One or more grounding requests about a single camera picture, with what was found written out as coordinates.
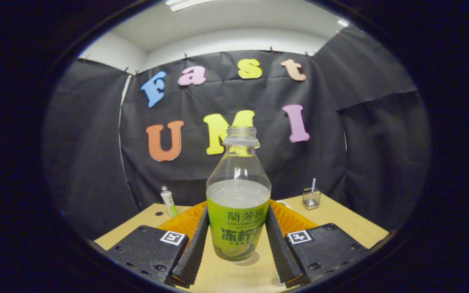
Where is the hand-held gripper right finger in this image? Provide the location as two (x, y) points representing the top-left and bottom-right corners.
(264, 199), (369, 288)

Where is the black backdrop cloth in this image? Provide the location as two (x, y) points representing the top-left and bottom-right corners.
(42, 26), (430, 241)

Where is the wire mesh holder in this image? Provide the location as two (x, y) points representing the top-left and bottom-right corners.
(302, 188), (322, 210)

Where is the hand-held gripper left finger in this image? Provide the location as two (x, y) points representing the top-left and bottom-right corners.
(105, 201), (211, 288)

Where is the clear green-label juice bottle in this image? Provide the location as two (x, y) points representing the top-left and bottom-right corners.
(206, 126), (272, 262)

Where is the wooden table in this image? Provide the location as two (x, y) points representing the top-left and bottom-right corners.
(94, 193), (390, 293)

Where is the long ceiling light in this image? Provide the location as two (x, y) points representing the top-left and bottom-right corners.
(165, 0), (219, 12)

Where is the small white green bottle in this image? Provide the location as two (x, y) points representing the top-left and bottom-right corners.
(160, 186), (179, 217)

